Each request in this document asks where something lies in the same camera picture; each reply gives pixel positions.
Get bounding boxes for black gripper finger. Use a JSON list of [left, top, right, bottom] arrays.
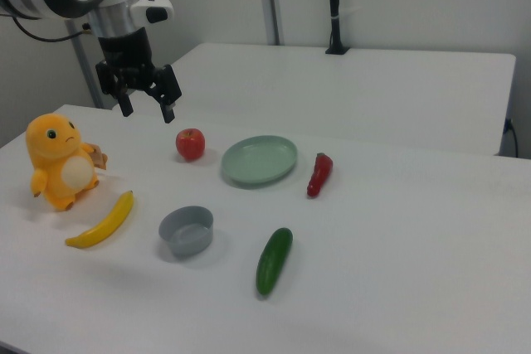
[[95, 61, 134, 118], [144, 64, 183, 124]]

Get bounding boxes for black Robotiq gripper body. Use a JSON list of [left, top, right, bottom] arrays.
[[97, 27, 157, 90]]

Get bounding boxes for red apple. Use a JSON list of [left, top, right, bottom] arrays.
[[175, 128, 206, 162]]

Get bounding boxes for small grey bowl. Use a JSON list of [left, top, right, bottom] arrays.
[[158, 205, 215, 259]]

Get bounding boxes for orange plush toy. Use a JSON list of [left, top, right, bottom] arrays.
[[25, 112, 109, 212]]

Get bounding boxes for pale green plate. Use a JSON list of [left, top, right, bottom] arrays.
[[220, 134, 300, 189]]

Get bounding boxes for yellow banana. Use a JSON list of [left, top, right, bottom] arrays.
[[65, 190, 135, 250]]

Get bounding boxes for red chili pepper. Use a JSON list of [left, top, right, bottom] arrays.
[[306, 152, 334, 199]]

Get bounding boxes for green cucumber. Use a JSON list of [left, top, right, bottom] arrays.
[[255, 227, 294, 296]]

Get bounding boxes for aluminium frame post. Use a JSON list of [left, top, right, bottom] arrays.
[[68, 22, 105, 110]]

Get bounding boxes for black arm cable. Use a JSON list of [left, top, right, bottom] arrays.
[[12, 13, 95, 44]]

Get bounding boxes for black camera stand pole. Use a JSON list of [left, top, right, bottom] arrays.
[[324, 0, 349, 56]]

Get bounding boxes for black cable at table edge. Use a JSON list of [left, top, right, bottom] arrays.
[[504, 117, 520, 157]]

